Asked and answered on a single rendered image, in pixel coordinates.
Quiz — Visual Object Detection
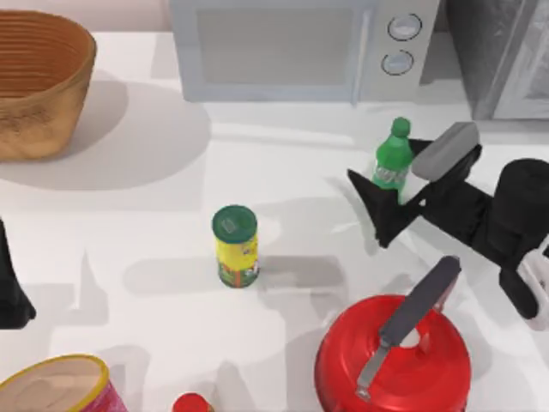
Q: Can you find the green bottle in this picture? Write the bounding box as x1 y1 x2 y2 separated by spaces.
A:
370 117 415 205

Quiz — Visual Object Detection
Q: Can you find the pale grey rounded box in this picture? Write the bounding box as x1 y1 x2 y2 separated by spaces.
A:
410 121 481 185

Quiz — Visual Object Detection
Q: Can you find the round microwave knob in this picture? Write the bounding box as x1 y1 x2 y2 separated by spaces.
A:
380 48 416 78
387 12 424 43

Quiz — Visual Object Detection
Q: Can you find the pale microwave oven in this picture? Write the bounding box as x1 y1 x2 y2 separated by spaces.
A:
167 0 442 107

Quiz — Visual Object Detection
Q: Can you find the yellow can with green lid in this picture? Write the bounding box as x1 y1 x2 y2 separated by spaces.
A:
210 204 261 290

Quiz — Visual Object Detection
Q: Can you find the microwave oven door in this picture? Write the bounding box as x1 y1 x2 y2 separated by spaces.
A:
169 0 371 107

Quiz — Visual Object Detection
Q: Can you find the red bottle cap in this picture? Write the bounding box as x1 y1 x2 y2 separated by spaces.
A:
172 391 214 412

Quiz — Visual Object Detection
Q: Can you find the brown woven basket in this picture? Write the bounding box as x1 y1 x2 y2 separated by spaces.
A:
0 10 99 162

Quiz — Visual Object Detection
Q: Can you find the pink can with yellow rim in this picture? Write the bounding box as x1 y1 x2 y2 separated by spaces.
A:
0 353 130 412

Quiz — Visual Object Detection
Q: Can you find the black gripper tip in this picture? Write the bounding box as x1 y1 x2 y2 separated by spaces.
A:
0 217 38 331

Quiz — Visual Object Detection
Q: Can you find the red pot with grey handle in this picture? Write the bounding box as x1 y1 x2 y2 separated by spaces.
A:
313 255 474 412

